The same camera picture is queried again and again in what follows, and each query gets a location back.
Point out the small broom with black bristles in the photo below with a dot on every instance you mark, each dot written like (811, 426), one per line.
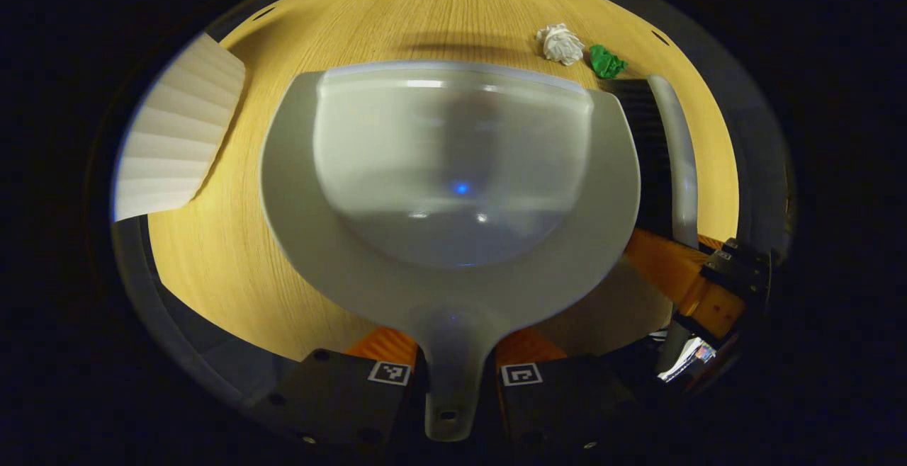
(680, 161)

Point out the white ribbed garbage bin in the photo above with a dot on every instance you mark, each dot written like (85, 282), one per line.
(177, 140)

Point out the green paper ball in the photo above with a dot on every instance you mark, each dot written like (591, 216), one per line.
(606, 62)

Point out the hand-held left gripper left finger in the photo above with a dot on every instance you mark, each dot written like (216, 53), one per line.
(333, 395)

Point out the white paper ball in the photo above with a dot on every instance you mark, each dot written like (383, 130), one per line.
(560, 44)

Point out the white dustpan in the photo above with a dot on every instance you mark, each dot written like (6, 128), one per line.
(453, 168)

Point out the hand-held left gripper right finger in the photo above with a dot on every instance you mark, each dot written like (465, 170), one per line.
(560, 402)

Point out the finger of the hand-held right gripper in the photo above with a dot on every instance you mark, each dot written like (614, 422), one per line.
(680, 278)
(740, 268)

